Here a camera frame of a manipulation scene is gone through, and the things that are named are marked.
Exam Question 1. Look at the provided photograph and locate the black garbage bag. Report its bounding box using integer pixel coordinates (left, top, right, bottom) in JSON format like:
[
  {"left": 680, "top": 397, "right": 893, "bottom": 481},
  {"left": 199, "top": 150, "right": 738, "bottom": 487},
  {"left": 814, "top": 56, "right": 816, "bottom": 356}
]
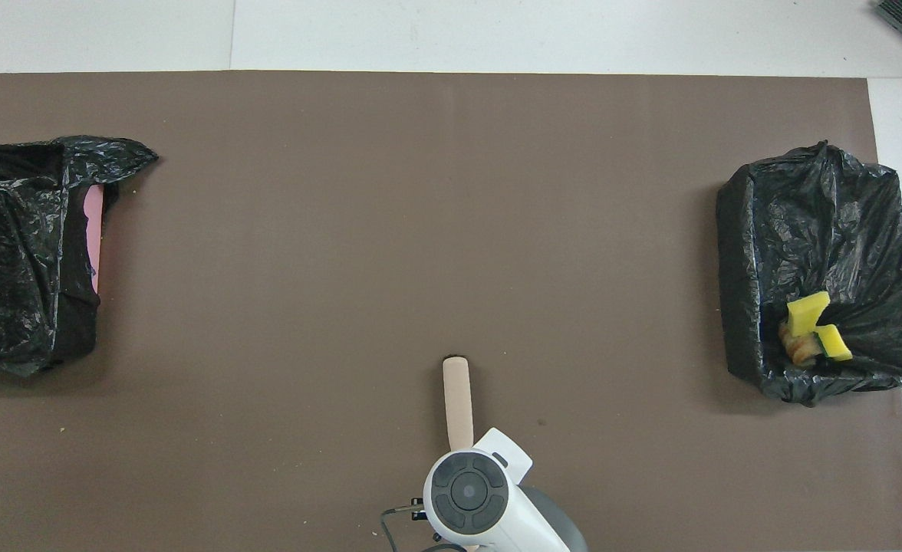
[{"left": 0, "top": 136, "right": 160, "bottom": 378}]

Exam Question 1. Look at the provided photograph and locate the toy croissant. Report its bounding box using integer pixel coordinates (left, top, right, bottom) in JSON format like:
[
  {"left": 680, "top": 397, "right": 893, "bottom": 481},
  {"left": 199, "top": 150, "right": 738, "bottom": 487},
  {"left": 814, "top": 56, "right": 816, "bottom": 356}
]
[{"left": 778, "top": 322, "right": 820, "bottom": 366}]

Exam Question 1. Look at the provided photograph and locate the black bag covered bin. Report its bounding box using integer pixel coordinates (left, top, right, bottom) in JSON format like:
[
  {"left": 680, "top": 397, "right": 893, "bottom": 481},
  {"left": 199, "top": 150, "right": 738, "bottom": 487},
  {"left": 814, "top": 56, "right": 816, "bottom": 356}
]
[{"left": 716, "top": 140, "right": 902, "bottom": 407}]

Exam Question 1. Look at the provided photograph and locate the pink plastic bin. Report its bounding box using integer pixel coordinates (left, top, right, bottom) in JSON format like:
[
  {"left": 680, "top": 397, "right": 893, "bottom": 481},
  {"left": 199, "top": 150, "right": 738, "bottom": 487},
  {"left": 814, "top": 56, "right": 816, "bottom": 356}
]
[{"left": 83, "top": 186, "right": 105, "bottom": 294}]

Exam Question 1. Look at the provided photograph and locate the beige hand brush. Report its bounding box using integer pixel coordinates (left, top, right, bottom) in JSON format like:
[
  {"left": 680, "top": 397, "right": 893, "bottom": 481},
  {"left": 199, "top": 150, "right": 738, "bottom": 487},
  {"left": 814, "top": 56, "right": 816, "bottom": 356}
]
[{"left": 443, "top": 356, "right": 476, "bottom": 453}]

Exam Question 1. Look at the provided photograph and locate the yellow sponge piece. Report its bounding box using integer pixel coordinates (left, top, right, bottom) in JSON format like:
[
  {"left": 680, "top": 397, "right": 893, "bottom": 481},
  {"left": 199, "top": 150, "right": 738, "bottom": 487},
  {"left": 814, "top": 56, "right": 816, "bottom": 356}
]
[
  {"left": 815, "top": 324, "right": 854, "bottom": 362},
  {"left": 787, "top": 291, "right": 832, "bottom": 338}
]

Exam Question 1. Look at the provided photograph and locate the brown table mat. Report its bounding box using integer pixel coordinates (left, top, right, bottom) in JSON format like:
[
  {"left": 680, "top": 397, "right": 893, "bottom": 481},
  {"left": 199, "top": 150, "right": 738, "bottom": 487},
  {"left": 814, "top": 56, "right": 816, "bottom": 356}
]
[{"left": 0, "top": 71, "right": 902, "bottom": 552}]

